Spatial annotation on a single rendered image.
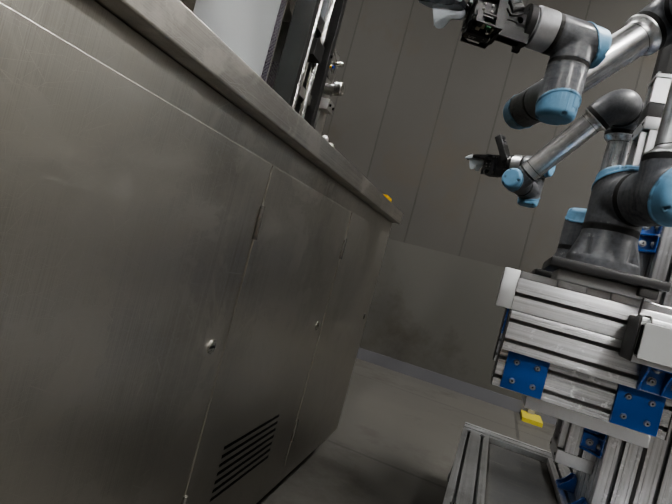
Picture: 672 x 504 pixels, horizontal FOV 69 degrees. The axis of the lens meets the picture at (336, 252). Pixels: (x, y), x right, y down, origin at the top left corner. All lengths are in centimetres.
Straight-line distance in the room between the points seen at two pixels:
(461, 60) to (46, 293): 361
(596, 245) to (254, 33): 93
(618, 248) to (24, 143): 107
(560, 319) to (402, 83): 296
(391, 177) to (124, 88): 325
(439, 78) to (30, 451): 359
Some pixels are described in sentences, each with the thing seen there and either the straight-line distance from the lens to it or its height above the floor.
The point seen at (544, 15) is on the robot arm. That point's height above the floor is 122.
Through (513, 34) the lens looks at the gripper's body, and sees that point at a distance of 104.
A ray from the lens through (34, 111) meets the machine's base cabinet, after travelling 47.
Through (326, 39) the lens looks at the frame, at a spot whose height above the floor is 120.
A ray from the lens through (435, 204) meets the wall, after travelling 361.
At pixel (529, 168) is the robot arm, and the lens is 186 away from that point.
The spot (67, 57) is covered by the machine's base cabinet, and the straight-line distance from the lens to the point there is 48.
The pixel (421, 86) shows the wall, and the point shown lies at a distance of 387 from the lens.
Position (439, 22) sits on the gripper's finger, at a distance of 107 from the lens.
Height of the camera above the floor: 71
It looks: level
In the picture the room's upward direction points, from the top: 15 degrees clockwise
